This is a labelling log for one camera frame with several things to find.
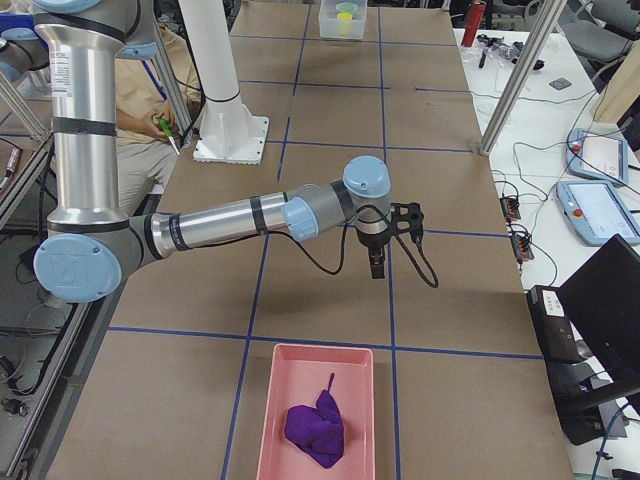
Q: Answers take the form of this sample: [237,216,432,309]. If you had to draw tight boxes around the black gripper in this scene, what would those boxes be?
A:
[355,205,391,279]

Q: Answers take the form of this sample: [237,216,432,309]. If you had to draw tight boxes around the purple cloth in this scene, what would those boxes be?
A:
[284,372,345,469]

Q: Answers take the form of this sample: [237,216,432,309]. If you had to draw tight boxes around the yellow plastic cup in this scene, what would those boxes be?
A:
[336,13,353,38]

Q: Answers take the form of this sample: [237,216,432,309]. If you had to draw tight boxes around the mint green bowl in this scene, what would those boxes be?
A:
[335,1,359,15]

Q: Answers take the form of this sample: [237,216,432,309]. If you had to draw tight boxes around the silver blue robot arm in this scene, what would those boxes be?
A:
[34,1,393,303]

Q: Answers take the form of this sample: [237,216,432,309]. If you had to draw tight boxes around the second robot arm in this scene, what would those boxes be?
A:
[1,27,51,89]

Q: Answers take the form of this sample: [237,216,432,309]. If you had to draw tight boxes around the black box device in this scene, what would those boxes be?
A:
[526,285,583,364]

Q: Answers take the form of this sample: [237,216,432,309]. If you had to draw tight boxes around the clear plastic box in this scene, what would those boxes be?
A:
[318,0,367,40]

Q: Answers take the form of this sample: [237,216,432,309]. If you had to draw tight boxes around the upper orange connector block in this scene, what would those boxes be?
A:
[500,196,521,223]

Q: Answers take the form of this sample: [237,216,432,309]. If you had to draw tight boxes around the orange connector block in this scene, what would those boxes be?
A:
[510,232,535,264]
[500,196,521,223]

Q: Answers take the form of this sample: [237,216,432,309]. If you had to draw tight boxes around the pink plastic tray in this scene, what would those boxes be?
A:
[256,344,376,479]

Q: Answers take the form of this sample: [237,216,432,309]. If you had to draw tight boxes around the lower orange connector block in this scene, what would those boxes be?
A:
[510,232,535,264]

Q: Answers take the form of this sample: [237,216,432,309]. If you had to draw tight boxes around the lower blue teach pendant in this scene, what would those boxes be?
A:
[556,180,639,246]

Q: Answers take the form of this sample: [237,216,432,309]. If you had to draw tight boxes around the blue teach pendant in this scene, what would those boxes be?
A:
[566,128,630,186]
[556,180,639,246]

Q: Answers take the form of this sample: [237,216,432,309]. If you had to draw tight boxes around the black monitor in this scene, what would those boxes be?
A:
[557,234,639,379]

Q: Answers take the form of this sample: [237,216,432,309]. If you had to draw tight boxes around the upper blue teach pendant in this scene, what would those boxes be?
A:
[566,128,630,186]

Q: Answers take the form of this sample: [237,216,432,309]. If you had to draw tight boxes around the green pen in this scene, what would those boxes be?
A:
[157,116,180,156]

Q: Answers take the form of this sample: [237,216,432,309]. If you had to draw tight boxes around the red cylinder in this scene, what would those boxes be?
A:
[461,0,486,48]

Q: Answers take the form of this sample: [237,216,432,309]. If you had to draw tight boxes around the person in beige clothes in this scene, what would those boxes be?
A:
[113,27,204,214]

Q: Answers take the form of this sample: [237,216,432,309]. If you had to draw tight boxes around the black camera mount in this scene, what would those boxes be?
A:
[391,202,424,244]

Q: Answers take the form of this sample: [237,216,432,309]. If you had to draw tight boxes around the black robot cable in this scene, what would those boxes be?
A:
[289,204,440,289]

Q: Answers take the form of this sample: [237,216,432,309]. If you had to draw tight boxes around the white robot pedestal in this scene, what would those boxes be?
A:
[179,0,269,165]

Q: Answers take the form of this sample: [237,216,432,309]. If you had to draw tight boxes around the aluminium frame post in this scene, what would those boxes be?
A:
[479,0,566,156]

